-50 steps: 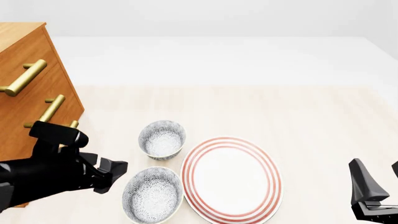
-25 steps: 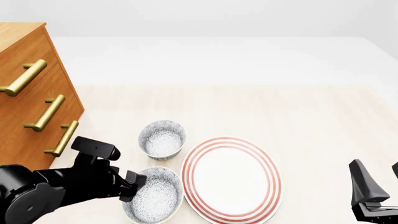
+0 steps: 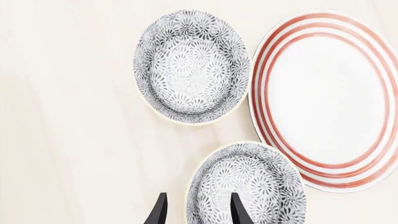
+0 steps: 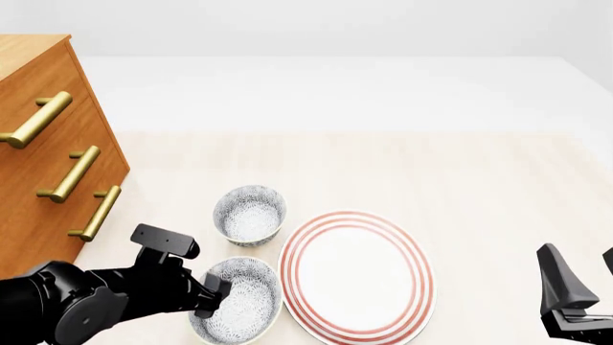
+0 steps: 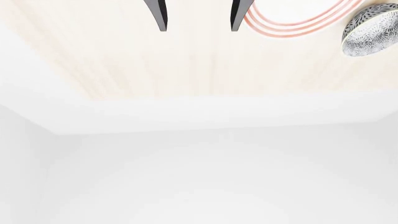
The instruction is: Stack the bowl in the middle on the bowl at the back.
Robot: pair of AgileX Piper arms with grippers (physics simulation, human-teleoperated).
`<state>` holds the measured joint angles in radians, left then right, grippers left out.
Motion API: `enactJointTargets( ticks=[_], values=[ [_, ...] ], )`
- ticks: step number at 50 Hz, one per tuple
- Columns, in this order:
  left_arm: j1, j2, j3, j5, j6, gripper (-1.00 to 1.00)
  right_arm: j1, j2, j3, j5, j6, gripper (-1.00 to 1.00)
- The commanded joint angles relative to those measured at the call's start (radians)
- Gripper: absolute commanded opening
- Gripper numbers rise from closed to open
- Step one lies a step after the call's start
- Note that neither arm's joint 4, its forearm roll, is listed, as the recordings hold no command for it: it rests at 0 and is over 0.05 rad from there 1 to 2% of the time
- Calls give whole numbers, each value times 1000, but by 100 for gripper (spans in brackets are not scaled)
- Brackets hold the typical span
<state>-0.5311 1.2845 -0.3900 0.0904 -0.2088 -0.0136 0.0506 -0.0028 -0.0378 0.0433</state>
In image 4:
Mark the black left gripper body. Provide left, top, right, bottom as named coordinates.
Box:
left=183, top=271, right=216, bottom=313

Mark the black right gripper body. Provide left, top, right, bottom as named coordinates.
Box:
left=539, top=303, right=613, bottom=345

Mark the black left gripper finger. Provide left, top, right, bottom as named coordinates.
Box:
left=193, top=294, right=223, bottom=320
left=204, top=271, right=235, bottom=298

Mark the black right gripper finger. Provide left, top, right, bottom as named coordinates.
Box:
left=602, top=246, right=613, bottom=286
left=535, top=242, right=601, bottom=313

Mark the patterned grey bowl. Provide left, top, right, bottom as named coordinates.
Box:
left=187, top=256, right=284, bottom=345
left=213, top=184, right=288, bottom=248

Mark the flat plate on black stalk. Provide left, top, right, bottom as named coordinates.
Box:
left=129, top=222, right=201, bottom=267

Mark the white plate with red rings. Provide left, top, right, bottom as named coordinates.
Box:
left=277, top=210, right=437, bottom=345

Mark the wooden drawer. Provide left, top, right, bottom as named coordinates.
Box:
left=0, top=136, right=131, bottom=279
left=0, top=93, right=115, bottom=220
left=0, top=39, right=93, bottom=159

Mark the wooden cabinet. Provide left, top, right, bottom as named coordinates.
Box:
left=0, top=34, right=131, bottom=280

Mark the brass drawer handle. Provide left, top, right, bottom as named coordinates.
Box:
left=67, top=184, right=123, bottom=242
left=36, top=145, right=102, bottom=204
left=0, top=90, right=74, bottom=150

